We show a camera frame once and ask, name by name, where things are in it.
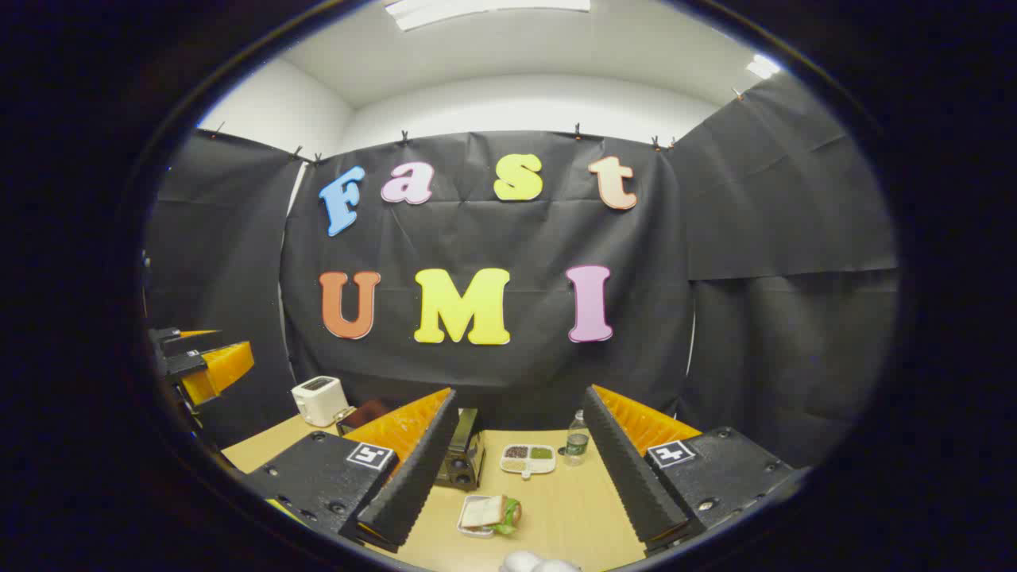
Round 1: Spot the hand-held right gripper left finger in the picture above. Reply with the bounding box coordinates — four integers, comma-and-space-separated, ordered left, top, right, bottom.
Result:
238, 388, 460, 555

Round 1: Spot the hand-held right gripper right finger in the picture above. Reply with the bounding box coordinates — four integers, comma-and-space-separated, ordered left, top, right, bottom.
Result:
582, 385, 811, 557

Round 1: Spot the black electric oven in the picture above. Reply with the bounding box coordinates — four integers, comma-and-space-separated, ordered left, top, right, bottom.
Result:
336, 400, 487, 492

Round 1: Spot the sandwich with lettuce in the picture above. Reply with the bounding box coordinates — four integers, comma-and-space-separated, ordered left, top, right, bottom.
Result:
462, 496, 523, 535

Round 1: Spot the clear plastic water bottle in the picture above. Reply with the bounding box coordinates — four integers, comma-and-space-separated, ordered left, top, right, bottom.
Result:
564, 409, 590, 467

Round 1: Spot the white sandwich plate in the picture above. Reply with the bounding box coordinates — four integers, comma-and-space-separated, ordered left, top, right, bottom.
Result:
457, 494, 523, 539

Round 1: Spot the white divided condiment tray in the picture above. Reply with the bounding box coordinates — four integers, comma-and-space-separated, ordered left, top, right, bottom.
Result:
500, 443, 557, 480

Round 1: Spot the white toaster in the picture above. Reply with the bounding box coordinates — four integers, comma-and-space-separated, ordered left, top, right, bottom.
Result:
291, 376, 350, 428

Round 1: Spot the black backdrop cloth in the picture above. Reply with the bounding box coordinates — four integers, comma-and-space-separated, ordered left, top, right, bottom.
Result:
143, 71, 900, 470

